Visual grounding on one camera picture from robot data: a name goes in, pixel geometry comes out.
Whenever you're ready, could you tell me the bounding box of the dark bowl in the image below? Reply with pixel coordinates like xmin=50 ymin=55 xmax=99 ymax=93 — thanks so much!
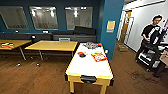
xmin=79 ymin=52 xmax=87 ymax=59

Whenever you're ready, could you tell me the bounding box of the small yellow item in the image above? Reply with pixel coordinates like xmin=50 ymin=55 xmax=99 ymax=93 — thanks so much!
xmin=94 ymin=51 xmax=102 ymax=55

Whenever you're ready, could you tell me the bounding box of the small red item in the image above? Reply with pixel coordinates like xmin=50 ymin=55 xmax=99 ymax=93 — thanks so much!
xmin=96 ymin=43 xmax=103 ymax=48

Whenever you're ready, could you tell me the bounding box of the yellow white air hockey table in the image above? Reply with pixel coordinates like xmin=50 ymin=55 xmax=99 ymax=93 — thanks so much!
xmin=64 ymin=42 xmax=115 ymax=94

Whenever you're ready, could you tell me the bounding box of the light grey box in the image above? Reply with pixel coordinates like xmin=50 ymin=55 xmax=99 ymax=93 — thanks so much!
xmin=58 ymin=37 xmax=71 ymax=42

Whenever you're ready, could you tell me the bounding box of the framed interior window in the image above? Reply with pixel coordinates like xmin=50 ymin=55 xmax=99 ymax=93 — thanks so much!
xmin=0 ymin=6 xmax=26 ymax=30
xmin=28 ymin=5 xmax=59 ymax=31
xmin=64 ymin=6 xmax=94 ymax=31

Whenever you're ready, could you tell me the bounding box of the yellow wooden table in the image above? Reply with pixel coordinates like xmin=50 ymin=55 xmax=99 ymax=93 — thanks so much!
xmin=24 ymin=39 xmax=79 ymax=62
xmin=0 ymin=39 xmax=33 ymax=62

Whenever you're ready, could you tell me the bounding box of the beige pillar notice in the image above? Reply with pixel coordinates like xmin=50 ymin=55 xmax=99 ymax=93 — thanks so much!
xmin=106 ymin=20 xmax=116 ymax=33

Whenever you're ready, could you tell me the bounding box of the tan floor crate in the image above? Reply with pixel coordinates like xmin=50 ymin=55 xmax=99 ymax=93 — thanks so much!
xmin=116 ymin=43 xmax=129 ymax=53

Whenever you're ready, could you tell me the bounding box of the tall metal rack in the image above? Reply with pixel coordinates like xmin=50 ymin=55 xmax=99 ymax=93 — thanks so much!
xmin=123 ymin=16 xmax=135 ymax=44

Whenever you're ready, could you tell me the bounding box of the long dark bench sofa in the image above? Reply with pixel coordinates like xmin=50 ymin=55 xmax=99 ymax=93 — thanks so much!
xmin=0 ymin=32 xmax=54 ymax=43

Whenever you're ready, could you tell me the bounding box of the person in black top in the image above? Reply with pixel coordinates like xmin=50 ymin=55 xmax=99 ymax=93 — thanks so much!
xmin=139 ymin=14 xmax=168 ymax=61

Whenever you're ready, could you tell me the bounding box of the small orange object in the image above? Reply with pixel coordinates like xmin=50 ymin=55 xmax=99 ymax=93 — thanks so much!
xmin=1 ymin=42 xmax=14 ymax=48

